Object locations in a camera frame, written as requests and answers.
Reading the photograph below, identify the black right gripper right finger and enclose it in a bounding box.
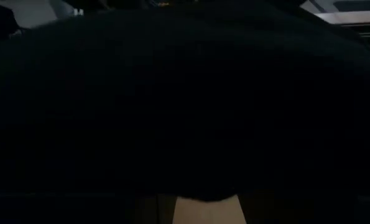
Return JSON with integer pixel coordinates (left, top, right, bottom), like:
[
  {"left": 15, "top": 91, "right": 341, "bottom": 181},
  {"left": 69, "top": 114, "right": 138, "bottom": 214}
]
[{"left": 236, "top": 192, "right": 287, "bottom": 224}]

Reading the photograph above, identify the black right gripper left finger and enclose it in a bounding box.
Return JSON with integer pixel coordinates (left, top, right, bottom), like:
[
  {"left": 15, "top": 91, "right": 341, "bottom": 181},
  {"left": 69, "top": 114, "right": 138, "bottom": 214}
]
[{"left": 134, "top": 193, "right": 178, "bottom": 224}]

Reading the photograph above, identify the black garment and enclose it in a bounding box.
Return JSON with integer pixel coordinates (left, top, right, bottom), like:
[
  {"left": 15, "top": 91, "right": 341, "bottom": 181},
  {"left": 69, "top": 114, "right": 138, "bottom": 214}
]
[{"left": 0, "top": 0, "right": 370, "bottom": 203}]

